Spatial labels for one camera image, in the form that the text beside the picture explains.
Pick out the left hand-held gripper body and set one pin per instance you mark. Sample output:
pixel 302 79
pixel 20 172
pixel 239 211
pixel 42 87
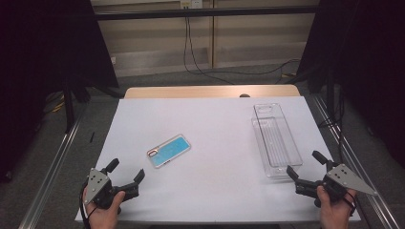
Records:
pixel 101 191

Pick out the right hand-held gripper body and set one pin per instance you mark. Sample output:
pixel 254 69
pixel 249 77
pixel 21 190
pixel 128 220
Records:
pixel 339 183

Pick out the clear plastic container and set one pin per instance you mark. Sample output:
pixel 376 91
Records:
pixel 277 143

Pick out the blue phone case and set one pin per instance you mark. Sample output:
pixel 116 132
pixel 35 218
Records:
pixel 170 151

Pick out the person's left hand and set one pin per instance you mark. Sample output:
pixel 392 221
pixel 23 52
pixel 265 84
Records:
pixel 105 218

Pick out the person's right hand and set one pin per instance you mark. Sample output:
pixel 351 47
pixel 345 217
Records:
pixel 334 216

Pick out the small black floor item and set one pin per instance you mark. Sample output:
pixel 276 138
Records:
pixel 91 136

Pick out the black metal stand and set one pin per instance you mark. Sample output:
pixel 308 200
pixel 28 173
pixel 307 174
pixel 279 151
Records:
pixel 69 108

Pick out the white table cover board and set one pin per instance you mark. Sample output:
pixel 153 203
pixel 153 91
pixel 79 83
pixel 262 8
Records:
pixel 207 127

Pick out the dark round table grommet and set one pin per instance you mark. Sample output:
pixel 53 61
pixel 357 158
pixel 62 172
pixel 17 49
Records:
pixel 244 95

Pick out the black curtain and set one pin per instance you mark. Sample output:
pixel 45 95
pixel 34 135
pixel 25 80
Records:
pixel 366 63
pixel 41 63

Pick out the wooden table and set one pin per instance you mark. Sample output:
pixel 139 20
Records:
pixel 191 91

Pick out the black horizontal metal bar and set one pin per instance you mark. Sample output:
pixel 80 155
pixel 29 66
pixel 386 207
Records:
pixel 207 12

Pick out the silver metal rail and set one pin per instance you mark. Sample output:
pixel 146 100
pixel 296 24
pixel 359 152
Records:
pixel 347 149
pixel 47 178

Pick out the white wall outlet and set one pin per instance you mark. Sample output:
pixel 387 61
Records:
pixel 191 3

